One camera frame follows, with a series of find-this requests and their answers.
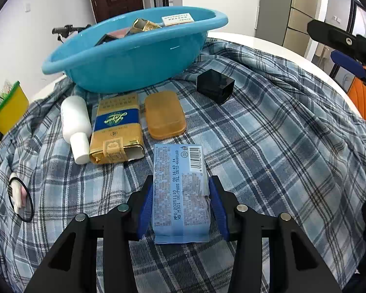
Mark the black square frame box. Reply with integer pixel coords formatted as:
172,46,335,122
95,34,117,46

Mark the pink box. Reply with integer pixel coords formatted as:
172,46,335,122
108,27,131,39

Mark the blue plaid cloth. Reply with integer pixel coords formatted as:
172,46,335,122
0,39,366,292

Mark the white wall switch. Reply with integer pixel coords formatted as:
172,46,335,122
25,3,31,13

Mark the amber plastic case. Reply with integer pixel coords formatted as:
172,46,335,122
145,91,186,140

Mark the blue plastic basin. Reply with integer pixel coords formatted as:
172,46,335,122
41,6,228,94

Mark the white plastic bottle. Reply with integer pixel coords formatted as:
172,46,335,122
61,95,92,165

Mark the blue tissue packet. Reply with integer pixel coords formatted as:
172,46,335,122
151,144,211,245

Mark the beige grey refrigerator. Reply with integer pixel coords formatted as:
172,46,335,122
255,0,329,61

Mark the orange chair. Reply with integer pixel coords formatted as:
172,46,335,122
347,77,366,121

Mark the black hair tie with charm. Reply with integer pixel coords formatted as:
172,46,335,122
8,173,35,223

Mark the red white cigarette box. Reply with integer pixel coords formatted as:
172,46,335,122
162,13,194,27

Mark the black bicycle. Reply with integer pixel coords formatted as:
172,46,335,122
51,24,91,43

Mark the yellow green bucket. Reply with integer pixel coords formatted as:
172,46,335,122
0,81,29,135

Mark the gold blue cigarette pack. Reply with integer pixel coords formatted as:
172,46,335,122
127,18,162,35
90,93,145,165

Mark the black small box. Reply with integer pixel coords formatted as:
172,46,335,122
196,69,235,105

